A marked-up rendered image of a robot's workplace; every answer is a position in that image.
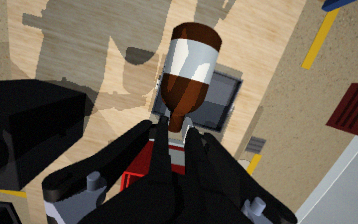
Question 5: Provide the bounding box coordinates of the red divided crate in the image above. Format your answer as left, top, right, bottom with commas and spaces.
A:
120, 140, 185, 191

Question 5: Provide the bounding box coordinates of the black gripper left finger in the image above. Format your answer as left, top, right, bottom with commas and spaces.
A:
41, 108, 175, 224

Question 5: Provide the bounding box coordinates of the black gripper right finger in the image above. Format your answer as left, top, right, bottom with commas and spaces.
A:
181, 113, 298, 224

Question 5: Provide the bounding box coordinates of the brown glass bottle with white label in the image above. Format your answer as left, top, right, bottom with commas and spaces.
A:
160, 22, 222, 133

